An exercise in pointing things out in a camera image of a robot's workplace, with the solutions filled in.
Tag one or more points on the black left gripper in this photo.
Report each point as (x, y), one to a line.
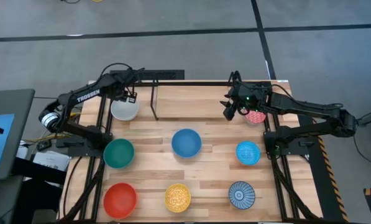
(126, 82)

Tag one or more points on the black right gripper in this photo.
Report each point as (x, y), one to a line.
(250, 93)

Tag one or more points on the plain white bowl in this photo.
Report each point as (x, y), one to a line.
(123, 112)

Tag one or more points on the grey floral bowl red inside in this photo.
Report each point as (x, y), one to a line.
(256, 117)

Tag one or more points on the orange patterned bowl blue inside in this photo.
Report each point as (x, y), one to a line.
(248, 153)

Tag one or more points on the plain blue bowl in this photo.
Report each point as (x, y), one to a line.
(186, 143)

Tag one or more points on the plain green bowl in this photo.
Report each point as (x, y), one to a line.
(119, 154)

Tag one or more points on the red wave bowl blue inside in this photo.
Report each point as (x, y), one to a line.
(241, 195)

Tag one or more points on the navy diamond bowl yellow inside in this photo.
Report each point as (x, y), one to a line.
(178, 198)

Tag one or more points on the plain red-orange bowl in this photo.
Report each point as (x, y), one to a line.
(120, 200)

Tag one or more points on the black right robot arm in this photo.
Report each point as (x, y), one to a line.
(306, 107)

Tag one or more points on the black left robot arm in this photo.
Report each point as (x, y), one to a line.
(89, 93)

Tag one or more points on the small black device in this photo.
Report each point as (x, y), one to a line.
(44, 145)

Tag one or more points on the black ramp hazard stripes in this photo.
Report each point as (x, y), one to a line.
(315, 174)

